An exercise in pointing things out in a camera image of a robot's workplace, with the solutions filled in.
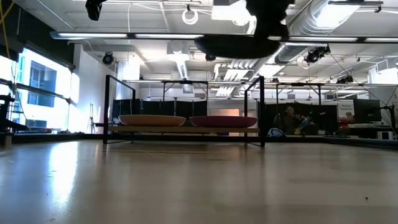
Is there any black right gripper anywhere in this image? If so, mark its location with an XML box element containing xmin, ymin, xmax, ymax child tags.
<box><xmin>245</xmin><ymin>0</ymin><xmax>295</xmax><ymax>39</ymax></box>

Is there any black plate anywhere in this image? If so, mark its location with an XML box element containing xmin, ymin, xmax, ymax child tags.
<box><xmin>193</xmin><ymin>34</ymin><xmax>281</xmax><ymax>60</ymax></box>

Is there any purple plate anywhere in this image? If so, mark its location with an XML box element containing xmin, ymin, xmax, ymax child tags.
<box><xmin>188</xmin><ymin>115</ymin><xmax>259</xmax><ymax>128</ymax></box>

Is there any pink plate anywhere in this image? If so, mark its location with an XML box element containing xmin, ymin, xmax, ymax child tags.
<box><xmin>118</xmin><ymin>114</ymin><xmax>187</xmax><ymax>128</ymax></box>

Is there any overhead light bar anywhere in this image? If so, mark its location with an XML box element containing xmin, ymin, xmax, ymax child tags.
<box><xmin>49</xmin><ymin>30</ymin><xmax>398</xmax><ymax>44</ymax></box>

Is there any person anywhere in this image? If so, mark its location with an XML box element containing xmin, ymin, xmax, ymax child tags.
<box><xmin>273</xmin><ymin>104</ymin><xmax>312</xmax><ymax>135</ymax></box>

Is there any white and blue bag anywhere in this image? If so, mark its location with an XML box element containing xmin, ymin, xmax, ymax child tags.
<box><xmin>267</xmin><ymin>128</ymin><xmax>285</xmax><ymax>138</ymax></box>

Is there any black partition screen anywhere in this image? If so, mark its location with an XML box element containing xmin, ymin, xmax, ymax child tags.
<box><xmin>111</xmin><ymin>98</ymin><xmax>208</xmax><ymax>119</ymax></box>

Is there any black desktop monitor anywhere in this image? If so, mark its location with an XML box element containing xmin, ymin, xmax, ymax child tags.
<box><xmin>353</xmin><ymin>98</ymin><xmax>382</xmax><ymax>123</ymax></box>

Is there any white box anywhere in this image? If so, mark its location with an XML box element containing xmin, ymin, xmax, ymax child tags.
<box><xmin>376</xmin><ymin>131</ymin><xmax>395</xmax><ymax>141</ymax></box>

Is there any silver ventilation duct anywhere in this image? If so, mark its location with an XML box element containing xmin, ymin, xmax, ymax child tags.
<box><xmin>273</xmin><ymin>0</ymin><xmax>363</xmax><ymax>65</ymax></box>

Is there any black ceiling camera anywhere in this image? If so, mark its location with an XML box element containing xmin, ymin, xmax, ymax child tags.
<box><xmin>101</xmin><ymin>52</ymin><xmax>114</xmax><ymax>66</ymax></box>
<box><xmin>304</xmin><ymin>45</ymin><xmax>331</xmax><ymax>65</ymax></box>

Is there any white coiled cable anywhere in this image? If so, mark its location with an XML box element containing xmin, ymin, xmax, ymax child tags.
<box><xmin>182</xmin><ymin>8</ymin><xmax>200</xmax><ymax>26</ymax></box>

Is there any yellow cable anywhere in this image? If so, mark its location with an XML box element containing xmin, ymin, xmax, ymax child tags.
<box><xmin>0</xmin><ymin>0</ymin><xmax>15</xmax><ymax>60</ymax></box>

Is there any black aluminium rig frame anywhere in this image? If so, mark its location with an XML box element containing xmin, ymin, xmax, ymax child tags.
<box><xmin>0</xmin><ymin>132</ymin><xmax>398</xmax><ymax>151</ymax></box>

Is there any wooden shelf with black frame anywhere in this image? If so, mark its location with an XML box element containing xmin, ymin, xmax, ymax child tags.
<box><xmin>102</xmin><ymin>74</ymin><xmax>266</xmax><ymax>147</ymax></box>

